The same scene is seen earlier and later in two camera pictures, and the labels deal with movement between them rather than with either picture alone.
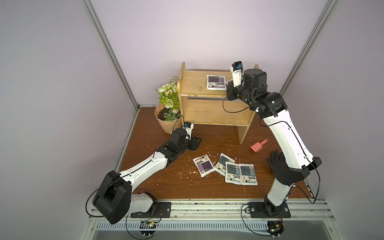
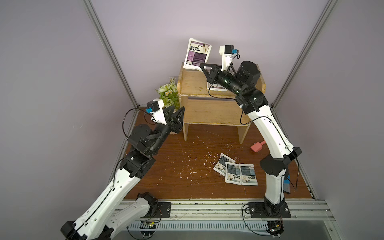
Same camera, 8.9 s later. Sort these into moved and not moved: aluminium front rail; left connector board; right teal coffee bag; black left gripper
Moved: black left gripper
Not moved: aluminium front rail; right teal coffee bag; left connector board
